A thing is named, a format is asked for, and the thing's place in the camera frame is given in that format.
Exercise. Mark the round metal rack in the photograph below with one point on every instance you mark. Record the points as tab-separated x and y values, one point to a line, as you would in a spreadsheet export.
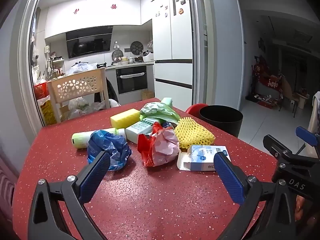
136	47
117	55

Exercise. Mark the blue plastic bag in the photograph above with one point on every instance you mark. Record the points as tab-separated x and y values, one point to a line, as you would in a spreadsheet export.
110	142

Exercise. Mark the green white tube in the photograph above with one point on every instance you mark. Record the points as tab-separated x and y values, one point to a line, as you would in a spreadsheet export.
82	140

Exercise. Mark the red stool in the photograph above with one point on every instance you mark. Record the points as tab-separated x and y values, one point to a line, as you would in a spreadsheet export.
193	110

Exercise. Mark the cardboard box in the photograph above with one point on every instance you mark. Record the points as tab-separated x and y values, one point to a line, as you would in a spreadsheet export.
148	95

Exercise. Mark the white refrigerator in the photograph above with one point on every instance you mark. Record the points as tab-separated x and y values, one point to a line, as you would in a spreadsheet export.
172	42

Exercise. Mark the green sponge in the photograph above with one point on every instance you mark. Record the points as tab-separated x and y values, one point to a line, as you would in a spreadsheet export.
167	101

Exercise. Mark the red pink plastic bag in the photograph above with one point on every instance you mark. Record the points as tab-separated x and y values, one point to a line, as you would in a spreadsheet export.
160	147

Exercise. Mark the black range hood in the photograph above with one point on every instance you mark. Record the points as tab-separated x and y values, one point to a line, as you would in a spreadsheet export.
87	42

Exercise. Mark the yellow foam fruit net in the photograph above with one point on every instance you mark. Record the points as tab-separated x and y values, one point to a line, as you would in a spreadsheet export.
192	132

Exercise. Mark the pale green plastic bag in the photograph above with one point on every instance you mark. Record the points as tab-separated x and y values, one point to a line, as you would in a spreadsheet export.
160	112

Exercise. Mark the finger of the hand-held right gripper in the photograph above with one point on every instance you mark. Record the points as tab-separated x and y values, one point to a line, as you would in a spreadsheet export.
306	135
276	146

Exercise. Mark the white blue box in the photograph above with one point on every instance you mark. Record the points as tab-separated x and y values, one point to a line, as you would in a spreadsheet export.
200	157

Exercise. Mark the white wall cabinets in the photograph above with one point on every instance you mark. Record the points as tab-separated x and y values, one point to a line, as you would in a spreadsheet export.
100	15

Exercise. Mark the black bin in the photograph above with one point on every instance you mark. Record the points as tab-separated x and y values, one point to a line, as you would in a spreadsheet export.
222	122

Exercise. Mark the red wall decal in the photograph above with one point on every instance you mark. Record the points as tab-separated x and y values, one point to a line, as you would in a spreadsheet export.
113	6
76	11

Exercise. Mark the white green carton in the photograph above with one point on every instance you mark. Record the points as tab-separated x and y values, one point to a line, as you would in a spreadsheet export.
138	131

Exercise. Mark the white rice cooker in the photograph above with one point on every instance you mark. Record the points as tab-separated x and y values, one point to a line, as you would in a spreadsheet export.
148	57

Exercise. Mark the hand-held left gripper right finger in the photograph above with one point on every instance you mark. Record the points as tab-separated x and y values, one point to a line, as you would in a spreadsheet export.
228	177

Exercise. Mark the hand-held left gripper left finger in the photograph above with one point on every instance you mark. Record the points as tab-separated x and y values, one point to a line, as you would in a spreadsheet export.
95	172

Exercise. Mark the gas stove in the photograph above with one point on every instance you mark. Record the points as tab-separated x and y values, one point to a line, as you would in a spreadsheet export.
101	65

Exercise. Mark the white plastic bags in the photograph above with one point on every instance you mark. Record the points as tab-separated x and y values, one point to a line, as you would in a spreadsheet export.
80	107

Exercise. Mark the red decoration pile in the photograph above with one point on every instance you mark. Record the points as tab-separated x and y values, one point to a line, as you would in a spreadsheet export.
267	77

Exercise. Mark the black garment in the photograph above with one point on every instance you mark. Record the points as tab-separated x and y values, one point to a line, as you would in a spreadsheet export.
111	92

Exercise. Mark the yellow sponge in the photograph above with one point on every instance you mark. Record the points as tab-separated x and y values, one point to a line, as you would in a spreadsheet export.
125	118

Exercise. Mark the clear plastic bag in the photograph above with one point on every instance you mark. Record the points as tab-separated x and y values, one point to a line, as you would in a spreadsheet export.
81	68

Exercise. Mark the black built-in oven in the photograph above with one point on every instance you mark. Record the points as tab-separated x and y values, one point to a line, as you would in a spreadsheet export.
131	80

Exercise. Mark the red basket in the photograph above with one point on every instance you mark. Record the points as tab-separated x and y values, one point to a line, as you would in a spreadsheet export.
41	91

